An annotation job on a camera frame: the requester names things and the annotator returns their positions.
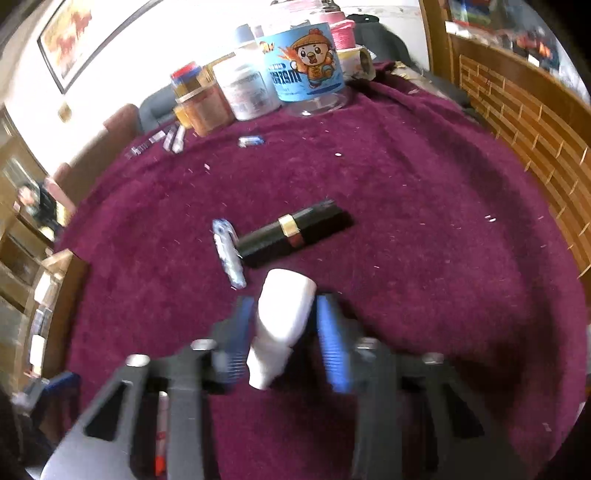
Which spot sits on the white pen on table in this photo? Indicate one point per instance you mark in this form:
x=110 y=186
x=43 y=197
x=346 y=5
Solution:
x=178 y=140

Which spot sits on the small white charger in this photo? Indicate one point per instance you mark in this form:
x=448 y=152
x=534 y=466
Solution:
x=282 y=315

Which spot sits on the wooden glass cabinet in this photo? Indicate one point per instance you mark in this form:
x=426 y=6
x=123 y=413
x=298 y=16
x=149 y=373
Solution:
x=23 y=247

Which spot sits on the maroon armchair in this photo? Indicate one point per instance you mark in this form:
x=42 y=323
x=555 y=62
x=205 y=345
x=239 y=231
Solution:
x=73 y=181

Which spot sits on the blue label snack jar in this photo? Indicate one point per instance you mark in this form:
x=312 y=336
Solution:
x=304 y=67

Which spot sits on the black gold lipstick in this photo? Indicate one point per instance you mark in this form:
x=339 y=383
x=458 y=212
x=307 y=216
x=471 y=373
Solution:
x=292 y=232

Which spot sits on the small blue capsule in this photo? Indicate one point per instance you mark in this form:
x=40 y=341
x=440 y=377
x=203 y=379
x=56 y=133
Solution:
x=250 y=141

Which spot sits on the white plastic tub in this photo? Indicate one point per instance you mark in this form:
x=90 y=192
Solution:
x=246 y=85

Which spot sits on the maroon velvet tablecloth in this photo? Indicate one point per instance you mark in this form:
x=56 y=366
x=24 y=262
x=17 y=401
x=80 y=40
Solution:
x=453 y=249

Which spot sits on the black leather sofa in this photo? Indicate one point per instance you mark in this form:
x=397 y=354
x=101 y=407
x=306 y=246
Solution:
x=156 y=110

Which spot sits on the yellow tape roll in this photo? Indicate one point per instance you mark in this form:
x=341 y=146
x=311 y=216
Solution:
x=182 y=117

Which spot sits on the framed painting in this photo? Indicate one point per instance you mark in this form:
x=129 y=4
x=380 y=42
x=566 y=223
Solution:
x=78 y=30

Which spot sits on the seated person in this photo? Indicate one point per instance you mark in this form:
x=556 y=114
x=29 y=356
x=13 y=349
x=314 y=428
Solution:
x=40 y=205

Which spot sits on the black silver pen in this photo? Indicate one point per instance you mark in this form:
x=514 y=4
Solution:
x=155 y=138

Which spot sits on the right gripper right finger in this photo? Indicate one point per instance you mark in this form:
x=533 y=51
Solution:
x=415 y=418

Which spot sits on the cardboard box tray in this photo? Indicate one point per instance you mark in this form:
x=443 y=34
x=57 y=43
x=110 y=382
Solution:
x=51 y=308

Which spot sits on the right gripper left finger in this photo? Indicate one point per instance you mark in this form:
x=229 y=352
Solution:
x=114 y=438

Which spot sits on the small silver clip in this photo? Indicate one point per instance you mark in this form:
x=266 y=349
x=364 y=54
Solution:
x=128 y=154

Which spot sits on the white orange glue bottle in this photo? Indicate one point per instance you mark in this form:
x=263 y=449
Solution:
x=161 y=434

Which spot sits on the small wall plaque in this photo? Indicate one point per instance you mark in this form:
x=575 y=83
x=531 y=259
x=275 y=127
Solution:
x=64 y=113

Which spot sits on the wooden brick-pattern counter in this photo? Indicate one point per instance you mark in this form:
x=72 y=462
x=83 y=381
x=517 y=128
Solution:
x=547 y=126

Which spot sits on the brown paper canister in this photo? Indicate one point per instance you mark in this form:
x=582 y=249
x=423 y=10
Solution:
x=206 y=109

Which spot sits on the thin silver pen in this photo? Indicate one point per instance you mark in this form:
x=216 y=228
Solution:
x=170 y=135

